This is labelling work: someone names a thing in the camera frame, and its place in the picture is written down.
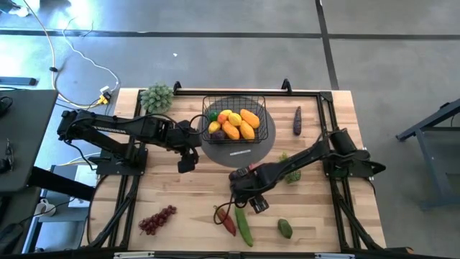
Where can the white light bar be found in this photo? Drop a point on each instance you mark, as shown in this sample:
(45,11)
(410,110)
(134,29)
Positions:
(334,256)
(133,255)

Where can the white mug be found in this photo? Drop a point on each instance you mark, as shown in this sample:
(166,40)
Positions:
(45,207)

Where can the long dark red pepper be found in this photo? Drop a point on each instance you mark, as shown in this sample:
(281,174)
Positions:
(227,222)

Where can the yellow plug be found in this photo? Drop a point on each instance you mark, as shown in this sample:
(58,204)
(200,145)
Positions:
(103,99)

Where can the flat black bar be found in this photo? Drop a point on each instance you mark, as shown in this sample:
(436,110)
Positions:
(18,81)

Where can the white label strip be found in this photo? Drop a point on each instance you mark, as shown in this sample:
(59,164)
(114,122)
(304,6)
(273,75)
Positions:
(240,152)

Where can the green cucumber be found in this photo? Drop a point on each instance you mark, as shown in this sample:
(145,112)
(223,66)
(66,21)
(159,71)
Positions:
(243,226)

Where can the grey blue table frame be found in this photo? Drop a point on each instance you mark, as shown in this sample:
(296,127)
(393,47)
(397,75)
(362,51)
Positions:
(431,118)

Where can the white power adapter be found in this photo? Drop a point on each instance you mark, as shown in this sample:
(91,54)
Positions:
(106,90)

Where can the black desk leg beam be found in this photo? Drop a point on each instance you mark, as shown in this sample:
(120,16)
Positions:
(61,183)

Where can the green potted plant white pot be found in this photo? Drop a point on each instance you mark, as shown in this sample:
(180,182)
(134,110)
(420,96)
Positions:
(156,98)

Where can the white paper stack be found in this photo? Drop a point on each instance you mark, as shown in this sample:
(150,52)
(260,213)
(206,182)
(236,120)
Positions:
(86,176)

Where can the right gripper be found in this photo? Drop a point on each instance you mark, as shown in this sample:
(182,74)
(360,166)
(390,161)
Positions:
(255,181)

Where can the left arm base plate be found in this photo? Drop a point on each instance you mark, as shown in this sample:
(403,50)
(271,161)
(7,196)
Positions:
(104,169)

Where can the green grape bunch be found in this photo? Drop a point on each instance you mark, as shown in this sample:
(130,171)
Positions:
(294,177)

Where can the red grape bunch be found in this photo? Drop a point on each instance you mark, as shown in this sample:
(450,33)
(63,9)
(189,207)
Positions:
(157,219)

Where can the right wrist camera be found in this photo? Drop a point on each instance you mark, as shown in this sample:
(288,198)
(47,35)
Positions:
(259,204)

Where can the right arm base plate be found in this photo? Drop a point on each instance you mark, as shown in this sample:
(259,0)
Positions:
(359,169)

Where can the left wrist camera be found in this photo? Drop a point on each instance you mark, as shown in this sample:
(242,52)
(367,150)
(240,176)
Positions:
(187,166)

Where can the black desk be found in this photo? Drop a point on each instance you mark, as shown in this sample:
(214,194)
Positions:
(28,136)

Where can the green avocado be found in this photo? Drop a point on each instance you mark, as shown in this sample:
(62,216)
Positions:
(285,228)

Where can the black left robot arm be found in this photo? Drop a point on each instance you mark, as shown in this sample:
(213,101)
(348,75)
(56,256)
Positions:
(151,127)

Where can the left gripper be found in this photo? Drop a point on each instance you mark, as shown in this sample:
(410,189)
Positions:
(183,136)

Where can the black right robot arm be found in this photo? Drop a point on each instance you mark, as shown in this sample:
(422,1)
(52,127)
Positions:
(309,154)

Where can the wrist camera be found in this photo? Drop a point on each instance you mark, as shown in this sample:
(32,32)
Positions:
(187,166)
(259,204)

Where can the green lime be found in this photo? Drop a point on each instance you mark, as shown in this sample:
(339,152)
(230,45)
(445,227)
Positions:
(213,116)

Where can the black aluminium table frame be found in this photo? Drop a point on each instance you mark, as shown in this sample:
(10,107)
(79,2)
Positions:
(194,93)

